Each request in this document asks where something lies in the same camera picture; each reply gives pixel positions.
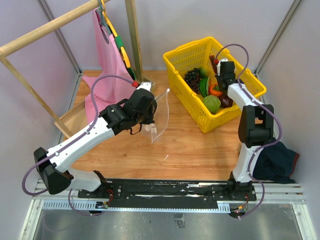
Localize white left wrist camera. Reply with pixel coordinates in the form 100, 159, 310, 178
132, 80, 152, 94

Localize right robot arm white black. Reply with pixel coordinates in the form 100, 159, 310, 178
212, 58, 274, 201

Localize green toy cabbage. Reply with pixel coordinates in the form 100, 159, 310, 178
203, 95, 221, 114

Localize toy watermelon slice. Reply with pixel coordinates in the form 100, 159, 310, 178
198, 77, 210, 98

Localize clear polka dot zip bag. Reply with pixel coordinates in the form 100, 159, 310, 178
141, 89, 170, 144

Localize grey clothes hanger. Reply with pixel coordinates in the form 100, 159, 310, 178
95, 0, 111, 45

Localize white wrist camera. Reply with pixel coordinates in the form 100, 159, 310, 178
132, 80, 152, 94
217, 58, 229, 76

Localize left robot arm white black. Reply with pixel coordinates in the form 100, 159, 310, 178
34, 88, 157, 198

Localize yellow green toy mango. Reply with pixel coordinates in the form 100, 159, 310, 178
198, 66, 211, 79

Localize pink t-shirt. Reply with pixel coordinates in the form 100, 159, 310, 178
82, 11, 135, 123

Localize wooden clothes rack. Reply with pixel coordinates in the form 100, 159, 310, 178
0, 0, 149, 137

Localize toy papaya slice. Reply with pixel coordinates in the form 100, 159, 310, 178
209, 54, 219, 74

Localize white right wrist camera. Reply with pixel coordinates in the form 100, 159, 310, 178
217, 58, 229, 76

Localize orange toy persimmon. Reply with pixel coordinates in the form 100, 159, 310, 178
209, 84, 223, 97

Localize dark navy cloth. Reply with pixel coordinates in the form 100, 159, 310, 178
253, 141, 300, 184

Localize black toy grapes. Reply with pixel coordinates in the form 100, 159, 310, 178
184, 68, 201, 94

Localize yellow clothes hanger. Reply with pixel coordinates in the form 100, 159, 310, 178
102, 3, 131, 69

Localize dark brown toy chestnut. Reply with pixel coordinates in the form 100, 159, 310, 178
218, 93, 234, 109

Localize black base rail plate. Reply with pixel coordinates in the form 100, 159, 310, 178
77, 178, 257, 210

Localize green t-shirt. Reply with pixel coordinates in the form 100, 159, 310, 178
114, 35, 137, 81

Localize yellow plastic basket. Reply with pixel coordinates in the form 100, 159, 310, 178
162, 36, 267, 134

